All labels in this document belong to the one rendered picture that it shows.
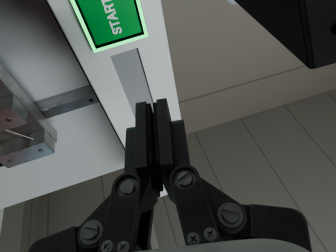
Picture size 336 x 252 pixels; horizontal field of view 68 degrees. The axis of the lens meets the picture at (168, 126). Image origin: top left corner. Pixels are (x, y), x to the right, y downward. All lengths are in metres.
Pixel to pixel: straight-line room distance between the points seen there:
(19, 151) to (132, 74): 0.24
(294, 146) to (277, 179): 0.33
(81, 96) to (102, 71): 0.18
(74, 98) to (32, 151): 0.11
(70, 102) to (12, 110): 0.10
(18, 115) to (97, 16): 0.20
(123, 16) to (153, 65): 0.07
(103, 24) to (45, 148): 0.26
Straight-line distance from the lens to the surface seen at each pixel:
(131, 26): 0.25
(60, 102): 0.46
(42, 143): 0.44
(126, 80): 0.30
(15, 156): 0.46
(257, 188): 1.83
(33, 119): 0.44
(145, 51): 0.27
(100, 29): 0.25
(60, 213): 1.98
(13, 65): 0.45
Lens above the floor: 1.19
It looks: 39 degrees down
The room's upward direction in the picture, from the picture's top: 159 degrees clockwise
